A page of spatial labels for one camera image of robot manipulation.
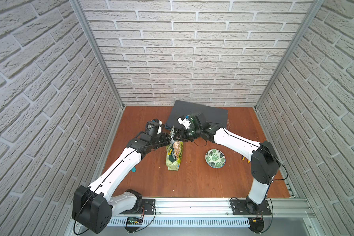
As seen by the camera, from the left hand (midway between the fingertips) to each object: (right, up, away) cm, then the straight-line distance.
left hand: (169, 134), depth 80 cm
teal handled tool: (-22, -22, +6) cm, 31 cm away
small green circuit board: (-17, -42, -9) cm, 46 cm away
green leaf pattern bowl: (+28, -16, +10) cm, 34 cm away
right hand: (0, -4, -3) cm, 5 cm away
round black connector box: (+44, -43, -10) cm, 62 cm away
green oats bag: (+3, -10, 0) cm, 11 cm away
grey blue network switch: (+6, +18, +38) cm, 42 cm away
